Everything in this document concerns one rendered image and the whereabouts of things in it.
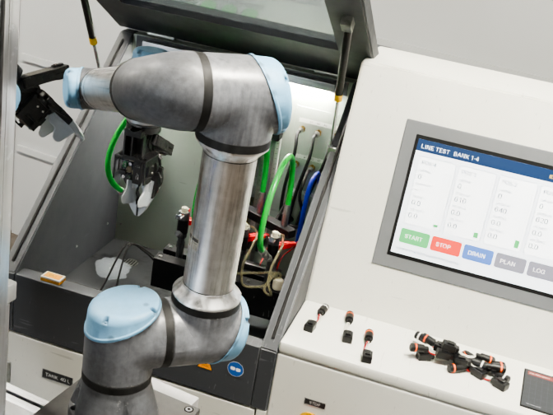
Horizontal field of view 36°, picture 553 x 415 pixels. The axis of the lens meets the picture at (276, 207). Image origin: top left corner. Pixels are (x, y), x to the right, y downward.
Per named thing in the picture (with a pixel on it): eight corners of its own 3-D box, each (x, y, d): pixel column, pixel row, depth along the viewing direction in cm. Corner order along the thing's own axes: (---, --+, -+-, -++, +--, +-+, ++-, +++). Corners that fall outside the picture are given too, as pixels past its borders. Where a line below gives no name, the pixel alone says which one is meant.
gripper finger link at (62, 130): (69, 156, 189) (37, 127, 187) (86, 136, 191) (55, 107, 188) (72, 155, 187) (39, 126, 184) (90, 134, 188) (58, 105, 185)
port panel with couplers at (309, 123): (276, 215, 235) (294, 107, 223) (279, 211, 238) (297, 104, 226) (321, 227, 232) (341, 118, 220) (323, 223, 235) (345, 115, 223)
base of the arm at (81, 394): (124, 457, 137) (130, 406, 133) (48, 422, 142) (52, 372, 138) (173, 411, 150) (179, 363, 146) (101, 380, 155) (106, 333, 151)
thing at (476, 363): (404, 363, 188) (409, 342, 186) (411, 341, 197) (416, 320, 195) (508, 394, 183) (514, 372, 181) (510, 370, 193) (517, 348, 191)
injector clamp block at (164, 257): (146, 309, 221) (153, 256, 216) (163, 292, 230) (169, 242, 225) (271, 346, 214) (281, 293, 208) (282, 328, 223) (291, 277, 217)
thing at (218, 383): (12, 331, 209) (15, 273, 203) (22, 323, 213) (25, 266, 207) (249, 407, 196) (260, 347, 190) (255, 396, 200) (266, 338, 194)
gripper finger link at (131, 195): (113, 219, 180) (118, 178, 177) (126, 209, 186) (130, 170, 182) (127, 222, 180) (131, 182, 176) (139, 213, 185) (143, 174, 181)
